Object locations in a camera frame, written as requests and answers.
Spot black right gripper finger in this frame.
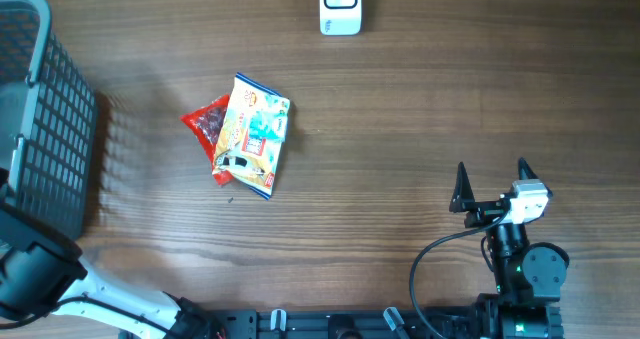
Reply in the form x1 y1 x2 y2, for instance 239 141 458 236
517 157 553 197
449 162 476 213

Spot green tissue pack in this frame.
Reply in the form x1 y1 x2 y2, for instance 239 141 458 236
249 111 288 142

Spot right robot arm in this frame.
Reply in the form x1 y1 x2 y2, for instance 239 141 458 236
449 158 570 339

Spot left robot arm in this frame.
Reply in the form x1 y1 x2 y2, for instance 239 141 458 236
1 168 226 338

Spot white barcode scanner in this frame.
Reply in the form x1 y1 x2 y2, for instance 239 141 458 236
319 0 362 36

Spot yellow wet wipes pack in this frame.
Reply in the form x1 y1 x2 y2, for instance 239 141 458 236
212 73 291 199

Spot red candy bag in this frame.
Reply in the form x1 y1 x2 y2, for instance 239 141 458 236
180 94 230 170

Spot grey plastic basket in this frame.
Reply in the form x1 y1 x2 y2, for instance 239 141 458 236
1 0 98 239

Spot black camera cable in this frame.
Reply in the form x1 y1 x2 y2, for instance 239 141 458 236
408 211 511 339

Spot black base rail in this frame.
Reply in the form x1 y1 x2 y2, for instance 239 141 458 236
118 306 565 339

